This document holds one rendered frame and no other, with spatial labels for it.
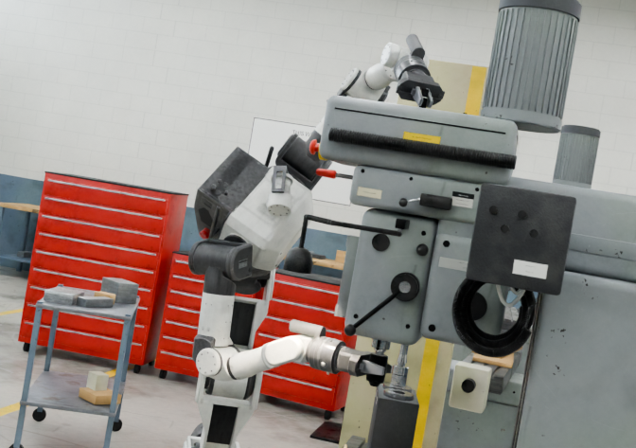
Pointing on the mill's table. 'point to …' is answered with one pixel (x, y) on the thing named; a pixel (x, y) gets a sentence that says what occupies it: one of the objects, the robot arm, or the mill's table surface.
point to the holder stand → (393, 417)
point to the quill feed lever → (403, 283)
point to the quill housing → (399, 256)
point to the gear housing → (469, 194)
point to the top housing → (376, 113)
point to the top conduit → (422, 148)
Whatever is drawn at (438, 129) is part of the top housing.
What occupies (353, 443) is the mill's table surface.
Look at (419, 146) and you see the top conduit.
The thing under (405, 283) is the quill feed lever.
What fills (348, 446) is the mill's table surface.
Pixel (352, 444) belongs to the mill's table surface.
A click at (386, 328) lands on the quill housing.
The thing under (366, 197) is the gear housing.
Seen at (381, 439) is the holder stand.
